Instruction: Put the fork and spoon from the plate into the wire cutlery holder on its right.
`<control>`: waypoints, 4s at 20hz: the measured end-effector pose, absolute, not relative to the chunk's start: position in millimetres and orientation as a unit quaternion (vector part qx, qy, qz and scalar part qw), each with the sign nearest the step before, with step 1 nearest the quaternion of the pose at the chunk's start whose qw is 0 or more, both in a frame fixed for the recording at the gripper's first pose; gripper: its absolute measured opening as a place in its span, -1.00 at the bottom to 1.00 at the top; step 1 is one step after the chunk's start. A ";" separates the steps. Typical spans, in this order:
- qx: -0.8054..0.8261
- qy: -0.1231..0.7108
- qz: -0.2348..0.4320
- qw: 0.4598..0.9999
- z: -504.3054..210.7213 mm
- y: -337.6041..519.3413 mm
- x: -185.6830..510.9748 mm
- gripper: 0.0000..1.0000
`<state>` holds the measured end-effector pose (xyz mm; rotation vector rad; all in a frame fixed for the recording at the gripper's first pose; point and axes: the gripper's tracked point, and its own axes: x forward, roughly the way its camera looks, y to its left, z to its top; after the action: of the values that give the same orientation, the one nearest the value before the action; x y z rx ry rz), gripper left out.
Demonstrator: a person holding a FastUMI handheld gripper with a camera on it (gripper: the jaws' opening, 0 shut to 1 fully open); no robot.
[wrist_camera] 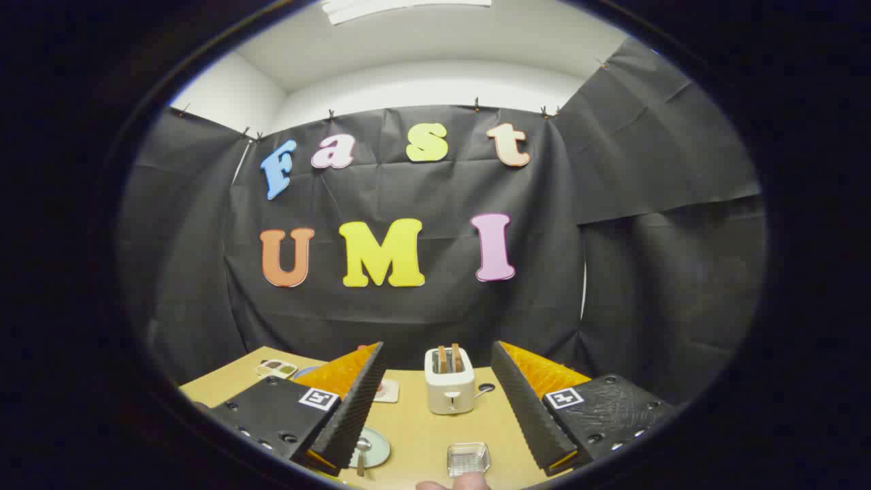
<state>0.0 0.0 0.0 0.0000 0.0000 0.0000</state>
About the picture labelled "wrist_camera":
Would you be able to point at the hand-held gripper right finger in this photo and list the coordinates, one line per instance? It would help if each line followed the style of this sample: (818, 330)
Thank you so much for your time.
(527, 408)

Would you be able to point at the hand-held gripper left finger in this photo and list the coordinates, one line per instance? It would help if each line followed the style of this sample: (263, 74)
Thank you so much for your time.
(354, 408)

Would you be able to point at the metal spoon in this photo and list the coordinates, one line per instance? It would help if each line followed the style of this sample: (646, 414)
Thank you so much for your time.
(363, 446)

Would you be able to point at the white square coaster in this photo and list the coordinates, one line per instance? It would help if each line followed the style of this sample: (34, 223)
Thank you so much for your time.
(389, 391)

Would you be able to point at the light green plate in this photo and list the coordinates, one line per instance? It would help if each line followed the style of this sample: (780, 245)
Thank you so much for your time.
(380, 449)

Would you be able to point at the white toaster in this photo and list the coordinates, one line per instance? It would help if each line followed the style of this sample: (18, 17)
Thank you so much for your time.
(449, 391)

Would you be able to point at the toasted bread slice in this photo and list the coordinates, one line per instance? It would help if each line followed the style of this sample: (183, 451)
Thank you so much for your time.
(442, 359)
(456, 357)

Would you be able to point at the small white sauce dish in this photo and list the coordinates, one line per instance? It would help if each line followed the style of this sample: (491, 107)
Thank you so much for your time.
(275, 369)

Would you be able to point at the black backdrop cloth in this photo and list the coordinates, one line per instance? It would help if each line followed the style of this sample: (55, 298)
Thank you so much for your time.
(435, 313)

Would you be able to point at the ceiling light panel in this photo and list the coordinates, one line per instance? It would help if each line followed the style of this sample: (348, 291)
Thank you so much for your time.
(401, 8)

